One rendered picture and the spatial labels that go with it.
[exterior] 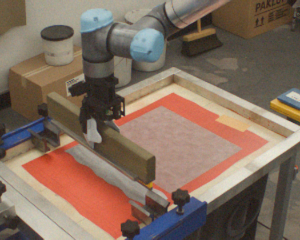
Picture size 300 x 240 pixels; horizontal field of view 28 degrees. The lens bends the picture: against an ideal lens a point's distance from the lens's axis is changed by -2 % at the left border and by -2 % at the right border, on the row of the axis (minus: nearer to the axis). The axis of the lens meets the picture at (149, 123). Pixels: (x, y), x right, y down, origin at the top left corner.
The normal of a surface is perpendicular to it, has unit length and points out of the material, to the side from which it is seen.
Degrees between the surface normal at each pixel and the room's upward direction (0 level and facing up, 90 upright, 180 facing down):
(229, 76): 0
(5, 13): 91
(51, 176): 0
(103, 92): 90
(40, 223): 0
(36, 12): 90
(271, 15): 90
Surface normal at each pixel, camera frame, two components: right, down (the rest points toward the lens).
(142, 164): -0.73, 0.37
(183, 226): 0.69, 0.39
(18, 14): 0.17, 0.50
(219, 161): 0.00, -0.84
